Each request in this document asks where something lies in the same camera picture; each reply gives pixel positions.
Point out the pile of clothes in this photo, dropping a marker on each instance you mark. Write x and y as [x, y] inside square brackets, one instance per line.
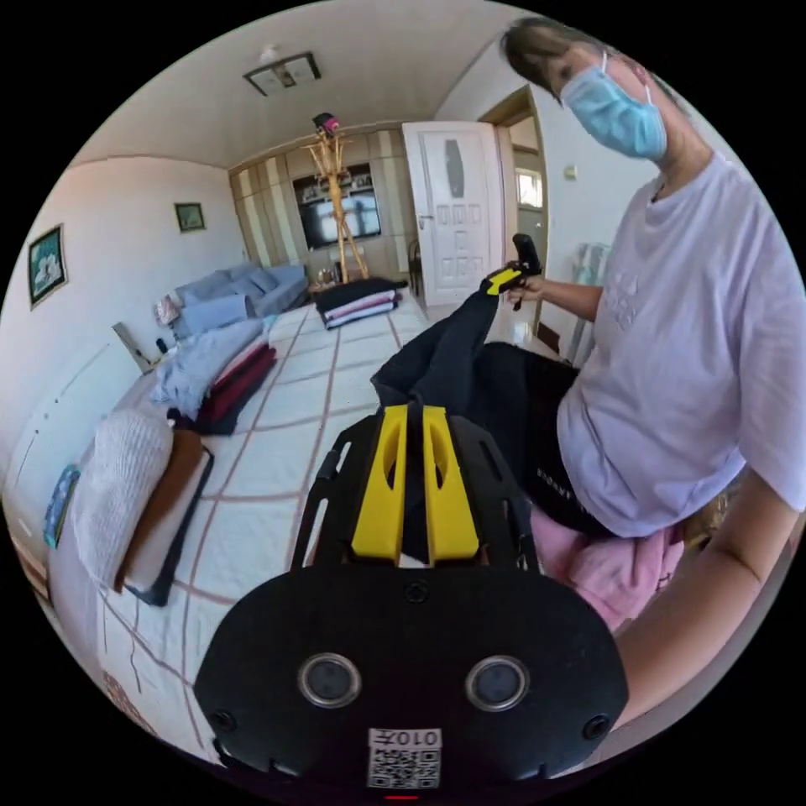
[220, 371]
[360, 302]

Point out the large framed flower picture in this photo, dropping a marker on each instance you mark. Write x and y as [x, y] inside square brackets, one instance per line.
[46, 266]

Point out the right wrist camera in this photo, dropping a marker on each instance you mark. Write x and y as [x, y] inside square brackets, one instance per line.
[526, 247]

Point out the white door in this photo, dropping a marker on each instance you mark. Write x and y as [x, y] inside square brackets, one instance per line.
[456, 214]

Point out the person's left forearm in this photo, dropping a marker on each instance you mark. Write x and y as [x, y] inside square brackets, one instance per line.
[692, 592]

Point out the person's right hand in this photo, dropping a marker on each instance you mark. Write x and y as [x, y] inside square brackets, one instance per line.
[529, 288]

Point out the person's body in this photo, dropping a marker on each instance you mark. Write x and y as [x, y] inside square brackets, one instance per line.
[680, 315]

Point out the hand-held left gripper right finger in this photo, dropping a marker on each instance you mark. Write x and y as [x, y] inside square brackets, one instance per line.
[454, 510]

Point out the ceiling lamp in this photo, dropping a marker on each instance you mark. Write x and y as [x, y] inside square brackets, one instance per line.
[283, 73]

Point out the brown cushion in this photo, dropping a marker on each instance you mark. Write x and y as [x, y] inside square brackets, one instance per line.
[167, 504]

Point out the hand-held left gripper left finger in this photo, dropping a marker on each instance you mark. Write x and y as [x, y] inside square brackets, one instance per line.
[371, 504]

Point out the person's right forearm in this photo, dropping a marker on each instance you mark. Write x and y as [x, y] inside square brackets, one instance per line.
[573, 297]

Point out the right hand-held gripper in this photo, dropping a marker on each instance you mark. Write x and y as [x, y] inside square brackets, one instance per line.
[528, 272]

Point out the black long sleeve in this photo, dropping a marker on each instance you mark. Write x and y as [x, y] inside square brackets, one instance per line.
[504, 390]

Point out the small framed picture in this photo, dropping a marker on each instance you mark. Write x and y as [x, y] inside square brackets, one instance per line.
[189, 217]

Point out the bed with white checked quilt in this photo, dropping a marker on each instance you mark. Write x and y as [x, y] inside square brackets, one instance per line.
[302, 453]

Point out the wall cupboard with television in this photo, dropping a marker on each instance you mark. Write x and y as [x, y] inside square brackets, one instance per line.
[315, 208]

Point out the blue folded quilts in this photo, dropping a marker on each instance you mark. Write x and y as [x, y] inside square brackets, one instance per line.
[245, 293]

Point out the pink garment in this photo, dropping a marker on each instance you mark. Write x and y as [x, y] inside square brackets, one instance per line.
[604, 567]

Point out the bamboo coat rack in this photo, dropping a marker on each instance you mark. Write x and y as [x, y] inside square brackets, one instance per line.
[340, 208]

